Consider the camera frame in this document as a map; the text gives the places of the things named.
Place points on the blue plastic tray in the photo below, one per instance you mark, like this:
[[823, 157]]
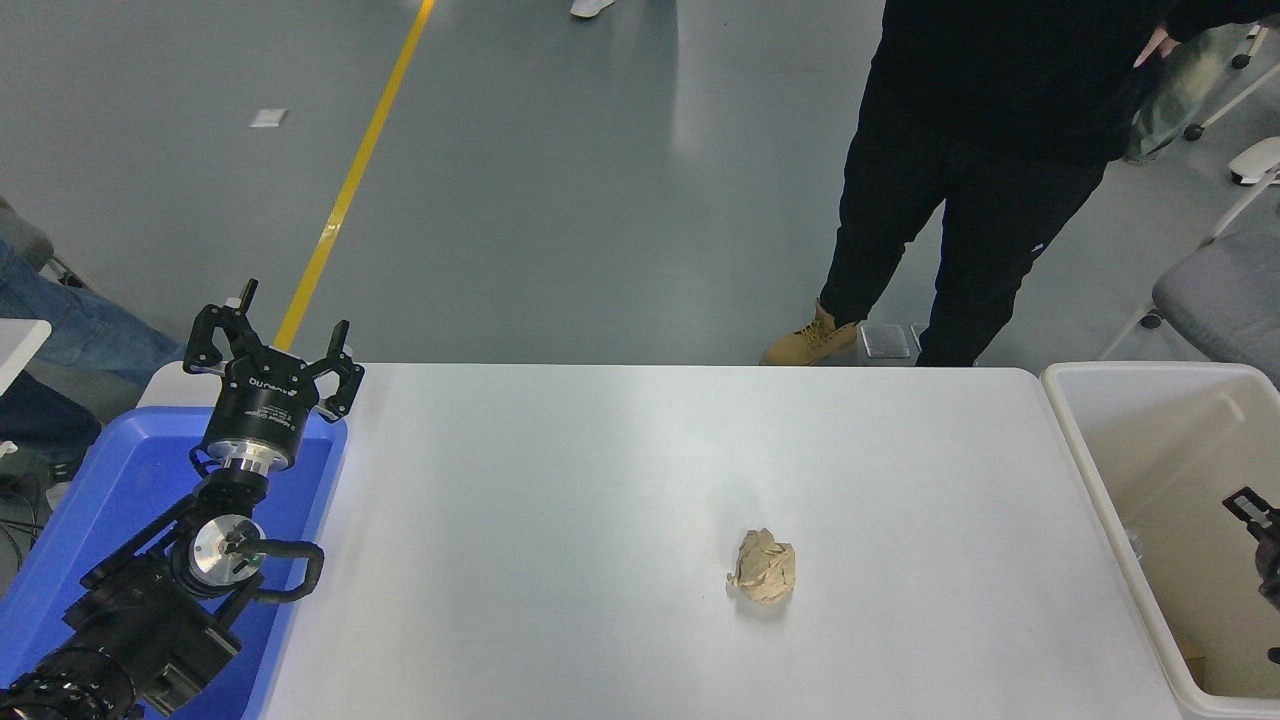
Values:
[[130, 480]]

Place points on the white office chair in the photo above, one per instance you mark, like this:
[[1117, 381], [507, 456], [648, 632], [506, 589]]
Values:
[[1250, 90]]

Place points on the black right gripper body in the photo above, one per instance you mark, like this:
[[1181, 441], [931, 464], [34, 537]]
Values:
[[1272, 575]]

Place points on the white floor tag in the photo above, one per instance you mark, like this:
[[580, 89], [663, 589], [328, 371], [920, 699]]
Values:
[[268, 117]]

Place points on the grey office chair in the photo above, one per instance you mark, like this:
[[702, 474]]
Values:
[[20, 235], [1230, 300]]

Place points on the silver floor plate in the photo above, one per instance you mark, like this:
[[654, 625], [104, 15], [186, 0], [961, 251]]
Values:
[[886, 341]]

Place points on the large pale bin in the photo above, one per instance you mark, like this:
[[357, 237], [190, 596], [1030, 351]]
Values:
[[1170, 470]]

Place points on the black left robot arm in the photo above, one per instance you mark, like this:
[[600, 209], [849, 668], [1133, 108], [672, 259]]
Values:
[[140, 620]]

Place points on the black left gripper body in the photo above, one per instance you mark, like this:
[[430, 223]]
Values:
[[262, 410]]

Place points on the person's hand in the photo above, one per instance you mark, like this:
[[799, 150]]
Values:
[[1150, 45]]

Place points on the crumpled tan paper ball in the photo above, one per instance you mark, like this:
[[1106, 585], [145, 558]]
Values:
[[764, 570]]

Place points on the small white table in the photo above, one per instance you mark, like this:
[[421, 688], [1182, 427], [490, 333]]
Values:
[[20, 345]]

